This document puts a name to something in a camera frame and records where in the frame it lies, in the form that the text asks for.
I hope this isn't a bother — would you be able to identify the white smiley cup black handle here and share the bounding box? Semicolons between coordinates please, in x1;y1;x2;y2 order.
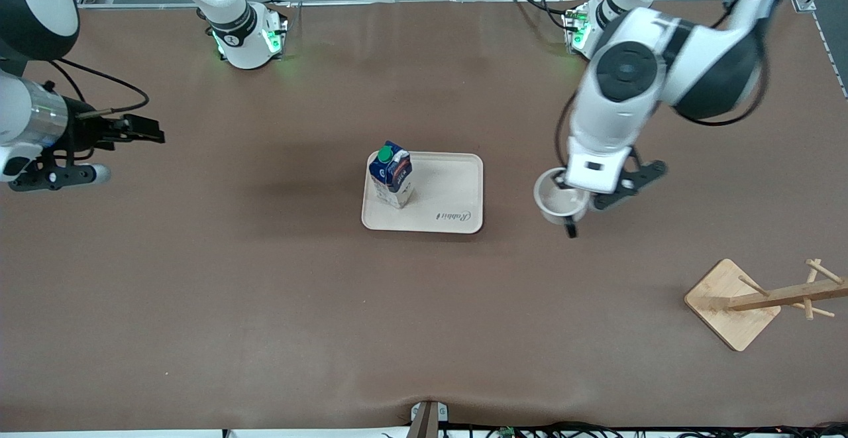
533;168;590;239

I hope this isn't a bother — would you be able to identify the blue white milk carton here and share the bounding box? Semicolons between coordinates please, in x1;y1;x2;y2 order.
368;140;415;210

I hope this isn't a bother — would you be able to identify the wooden cup rack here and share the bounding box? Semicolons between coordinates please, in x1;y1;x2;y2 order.
684;258;848;353

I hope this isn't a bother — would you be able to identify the cream rabbit print tray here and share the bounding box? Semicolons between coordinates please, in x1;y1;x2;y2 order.
361;151;484;235

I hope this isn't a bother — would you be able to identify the brown table mat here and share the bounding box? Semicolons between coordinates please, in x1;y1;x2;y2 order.
0;0;848;433

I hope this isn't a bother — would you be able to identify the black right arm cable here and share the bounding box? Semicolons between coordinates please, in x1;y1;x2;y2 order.
45;58;150;119

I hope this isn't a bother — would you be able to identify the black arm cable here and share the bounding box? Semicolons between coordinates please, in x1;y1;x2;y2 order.
676;0;774;127
45;58;150;119

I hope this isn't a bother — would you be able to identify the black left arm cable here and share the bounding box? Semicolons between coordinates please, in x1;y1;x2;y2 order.
676;0;774;127

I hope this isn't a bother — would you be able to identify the metal camera post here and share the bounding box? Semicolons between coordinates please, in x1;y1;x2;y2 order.
409;400;449;438

